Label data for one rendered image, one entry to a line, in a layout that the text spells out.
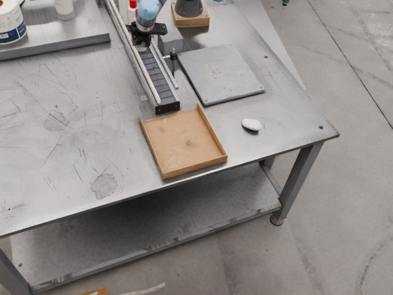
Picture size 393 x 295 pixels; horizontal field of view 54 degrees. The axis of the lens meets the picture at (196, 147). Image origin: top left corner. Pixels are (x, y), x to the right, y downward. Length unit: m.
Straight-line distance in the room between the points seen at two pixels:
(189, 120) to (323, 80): 1.89
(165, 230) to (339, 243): 1.03
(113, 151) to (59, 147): 0.21
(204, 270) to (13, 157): 1.15
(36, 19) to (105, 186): 1.05
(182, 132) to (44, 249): 0.92
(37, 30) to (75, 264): 1.14
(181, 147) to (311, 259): 1.13
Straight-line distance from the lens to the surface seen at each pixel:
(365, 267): 2.42
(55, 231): 2.08
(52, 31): 2.05
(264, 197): 2.16
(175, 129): 1.57
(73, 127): 1.62
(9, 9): 1.98
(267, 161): 2.26
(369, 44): 3.91
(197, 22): 2.12
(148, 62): 1.80
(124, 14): 2.01
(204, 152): 1.50
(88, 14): 2.14
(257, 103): 1.73
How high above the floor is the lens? 2.01
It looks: 51 degrees down
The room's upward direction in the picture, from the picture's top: 6 degrees clockwise
